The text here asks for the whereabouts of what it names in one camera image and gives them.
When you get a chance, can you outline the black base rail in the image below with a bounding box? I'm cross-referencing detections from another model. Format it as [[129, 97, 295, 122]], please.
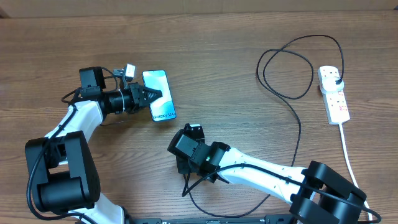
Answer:
[[123, 214, 297, 224]]

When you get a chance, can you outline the black Samsung smartphone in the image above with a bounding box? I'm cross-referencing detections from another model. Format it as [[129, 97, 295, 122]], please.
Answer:
[[141, 69, 177, 123]]

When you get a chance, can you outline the white power strip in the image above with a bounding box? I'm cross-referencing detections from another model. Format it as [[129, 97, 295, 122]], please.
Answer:
[[317, 65, 350, 125]]

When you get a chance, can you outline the white power strip cord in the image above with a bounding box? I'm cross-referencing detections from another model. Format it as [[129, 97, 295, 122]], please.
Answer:
[[338, 122, 374, 222]]

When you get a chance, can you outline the white charger plug adapter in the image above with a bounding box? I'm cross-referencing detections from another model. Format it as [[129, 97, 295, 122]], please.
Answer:
[[320, 76, 345, 94]]

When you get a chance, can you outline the black charger cable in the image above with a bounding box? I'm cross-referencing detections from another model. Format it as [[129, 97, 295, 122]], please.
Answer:
[[183, 34, 345, 218]]

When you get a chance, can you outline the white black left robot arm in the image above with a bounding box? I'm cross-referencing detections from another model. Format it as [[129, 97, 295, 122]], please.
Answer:
[[25, 64, 163, 223]]

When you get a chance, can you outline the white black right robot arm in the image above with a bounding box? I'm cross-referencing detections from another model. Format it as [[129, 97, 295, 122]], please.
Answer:
[[167, 125, 366, 223]]

